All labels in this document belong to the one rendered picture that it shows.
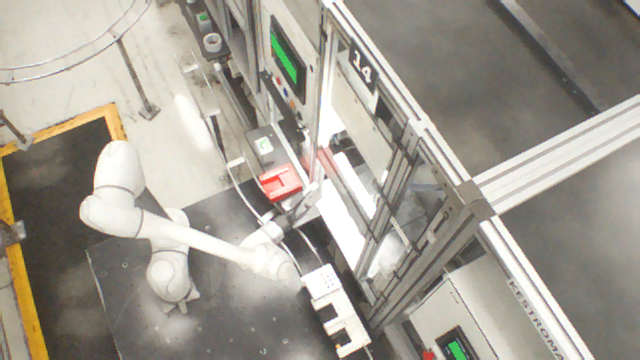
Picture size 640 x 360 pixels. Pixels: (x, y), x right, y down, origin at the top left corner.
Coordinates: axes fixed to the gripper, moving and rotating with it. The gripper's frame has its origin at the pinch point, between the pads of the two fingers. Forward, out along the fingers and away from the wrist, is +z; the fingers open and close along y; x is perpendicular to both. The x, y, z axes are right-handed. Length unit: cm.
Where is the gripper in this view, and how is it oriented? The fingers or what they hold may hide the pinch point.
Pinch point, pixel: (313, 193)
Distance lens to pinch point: 193.2
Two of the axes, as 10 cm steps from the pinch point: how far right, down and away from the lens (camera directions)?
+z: 7.0, -6.5, 3.0
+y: -0.9, -5.0, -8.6
